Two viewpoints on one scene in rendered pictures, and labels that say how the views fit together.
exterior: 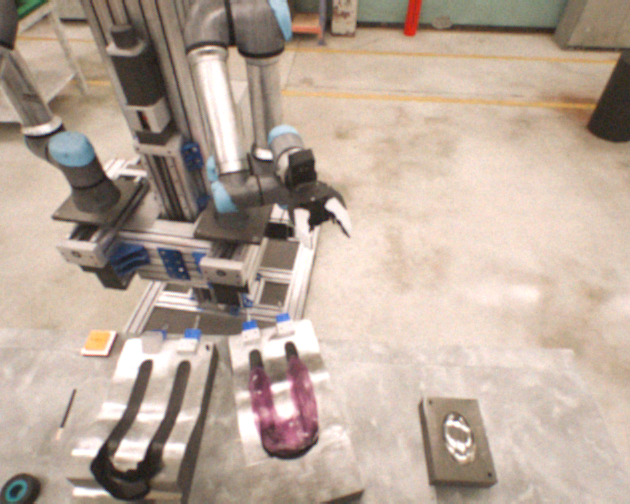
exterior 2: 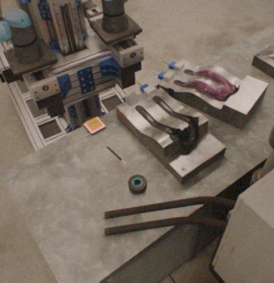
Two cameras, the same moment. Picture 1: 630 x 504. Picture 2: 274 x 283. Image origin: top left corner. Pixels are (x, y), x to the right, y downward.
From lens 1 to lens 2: 1.22 m
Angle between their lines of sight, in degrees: 23
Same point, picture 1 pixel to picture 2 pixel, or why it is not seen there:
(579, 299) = (244, 35)
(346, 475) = (259, 84)
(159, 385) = (154, 110)
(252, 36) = not seen: outside the picture
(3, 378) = (62, 168)
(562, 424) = not seen: outside the picture
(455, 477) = not seen: outside the picture
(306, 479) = (248, 93)
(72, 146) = (20, 14)
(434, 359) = (241, 48)
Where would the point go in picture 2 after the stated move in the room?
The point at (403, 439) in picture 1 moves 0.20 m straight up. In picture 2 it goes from (257, 76) to (267, 46)
